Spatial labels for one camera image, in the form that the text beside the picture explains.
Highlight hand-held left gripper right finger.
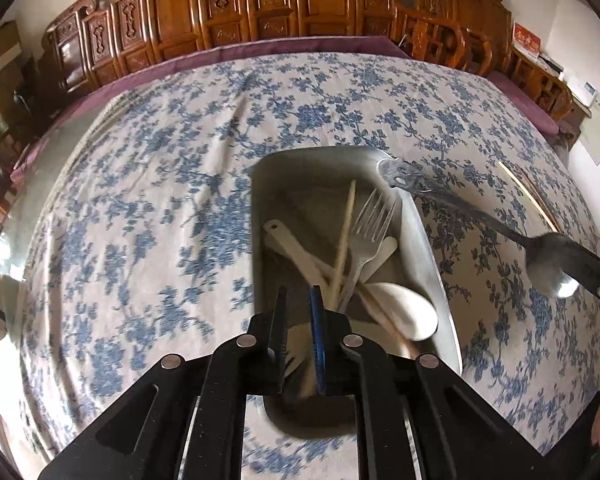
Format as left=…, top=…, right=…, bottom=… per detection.
left=308, top=285, right=563, bottom=480

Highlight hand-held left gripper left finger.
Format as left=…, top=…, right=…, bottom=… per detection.
left=37, top=286, right=288, bottom=480

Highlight large metal spoon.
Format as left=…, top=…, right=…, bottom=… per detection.
left=377, top=157, right=581, bottom=298

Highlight dark brown chopstick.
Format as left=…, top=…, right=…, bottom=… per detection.
left=357, top=287, right=421, bottom=358

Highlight white plastic spoon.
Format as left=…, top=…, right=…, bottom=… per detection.
left=263, top=219, right=343, bottom=288

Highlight large white spoon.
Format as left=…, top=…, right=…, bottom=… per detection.
left=355, top=281, right=439, bottom=343

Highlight light wooden chopstick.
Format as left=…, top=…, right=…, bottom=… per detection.
left=496, top=160, right=556, bottom=226
left=327, top=179, right=357, bottom=306

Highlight white plastic fork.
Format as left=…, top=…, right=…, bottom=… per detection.
left=286, top=236, right=399, bottom=368

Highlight metal fork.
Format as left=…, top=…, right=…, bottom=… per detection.
left=336, top=188, right=400, bottom=311

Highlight metal rectangular tray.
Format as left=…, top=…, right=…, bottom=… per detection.
left=250, top=146, right=463, bottom=428

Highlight person's black trousers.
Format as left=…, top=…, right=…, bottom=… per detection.
left=555, top=385, right=600, bottom=480

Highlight purple bench cushion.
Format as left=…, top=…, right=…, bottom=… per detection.
left=485, top=70, right=558, bottom=136

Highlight wooden bench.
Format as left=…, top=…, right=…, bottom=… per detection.
left=502, top=45, right=573, bottom=121

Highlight blue floral bedspread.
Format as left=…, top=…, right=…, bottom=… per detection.
left=17, top=50, right=600, bottom=480

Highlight stack of papers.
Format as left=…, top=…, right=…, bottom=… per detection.
left=537, top=52, right=566, bottom=78

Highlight red calendar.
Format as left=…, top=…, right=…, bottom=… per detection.
left=511, top=21, right=541, bottom=61

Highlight wooden chair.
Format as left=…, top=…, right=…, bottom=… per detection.
left=395, top=5, right=493, bottom=76

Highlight tall carved wooden headboard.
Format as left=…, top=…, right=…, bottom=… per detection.
left=195, top=0, right=402, bottom=52

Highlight dark carved wooden panel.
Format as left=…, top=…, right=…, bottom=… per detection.
left=40, top=0, right=118, bottom=96

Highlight dark wooden dresser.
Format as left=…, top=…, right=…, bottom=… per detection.
left=0, top=57, right=46, bottom=161

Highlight cardboard box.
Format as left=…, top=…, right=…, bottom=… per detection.
left=0, top=20, right=26, bottom=68

